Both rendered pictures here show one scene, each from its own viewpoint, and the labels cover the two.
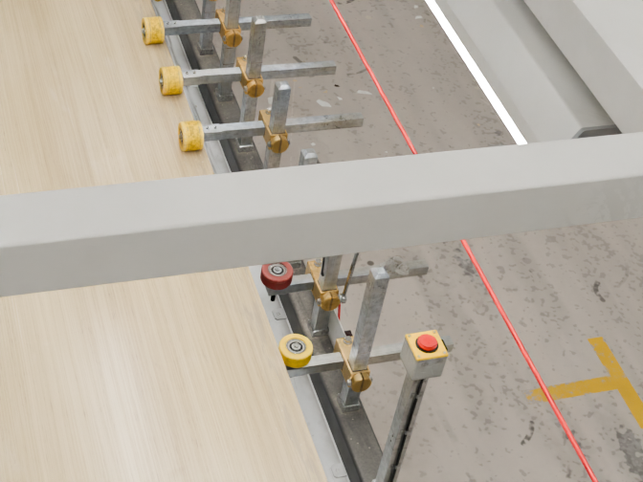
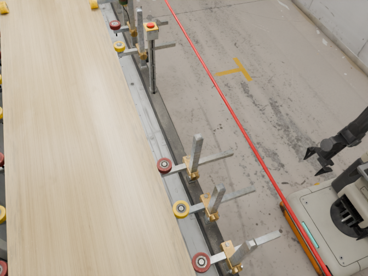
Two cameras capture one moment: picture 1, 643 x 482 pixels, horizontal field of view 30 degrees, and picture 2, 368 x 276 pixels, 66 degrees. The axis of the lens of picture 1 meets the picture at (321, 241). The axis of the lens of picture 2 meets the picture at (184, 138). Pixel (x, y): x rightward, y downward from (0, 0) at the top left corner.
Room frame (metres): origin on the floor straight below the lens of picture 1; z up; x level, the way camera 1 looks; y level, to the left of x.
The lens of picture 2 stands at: (0.26, -0.49, 2.19)
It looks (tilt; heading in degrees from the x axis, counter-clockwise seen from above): 55 degrees down; 359
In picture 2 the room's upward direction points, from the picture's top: 6 degrees clockwise
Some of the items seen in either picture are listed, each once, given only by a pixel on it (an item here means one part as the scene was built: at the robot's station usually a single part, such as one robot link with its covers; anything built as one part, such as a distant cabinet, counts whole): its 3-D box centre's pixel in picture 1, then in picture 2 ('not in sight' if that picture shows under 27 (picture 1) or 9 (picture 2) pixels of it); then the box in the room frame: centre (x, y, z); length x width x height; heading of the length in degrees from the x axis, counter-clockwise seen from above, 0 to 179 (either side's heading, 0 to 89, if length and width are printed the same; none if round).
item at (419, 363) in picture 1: (423, 356); (150, 32); (1.67, -0.25, 1.18); 0.07 x 0.07 x 0.08; 25
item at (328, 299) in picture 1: (321, 285); (131, 29); (2.15, -0.02, 0.85); 0.14 x 0.06 x 0.05; 25
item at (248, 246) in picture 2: not in sight; (237, 257); (0.54, -0.78, 0.92); 0.04 x 0.04 x 0.48; 25
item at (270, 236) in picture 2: not in sight; (238, 249); (0.60, -0.80, 0.83); 0.43 x 0.03 x 0.04; 115
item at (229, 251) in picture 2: not in sight; (230, 257); (0.56, -0.77, 0.83); 0.14 x 0.06 x 0.05; 25
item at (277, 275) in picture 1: (275, 284); (115, 29); (2.11, 0.09, 0.85); 0.08 x 0.08 x 0.11
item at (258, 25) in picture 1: (251, 87); not in sight; (2.81, 0.28, 0.93); 0.04 x 0.04 x 0.48; 25
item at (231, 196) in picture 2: not in sight; (216, 201); (0.83, -0.70, 0.83); 0.43 x 0.03 x 0.04; 115
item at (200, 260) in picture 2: not in sight; (200, 264); (0.52, -0.62, 0.85); 0.08 x 0.08 x 0.11
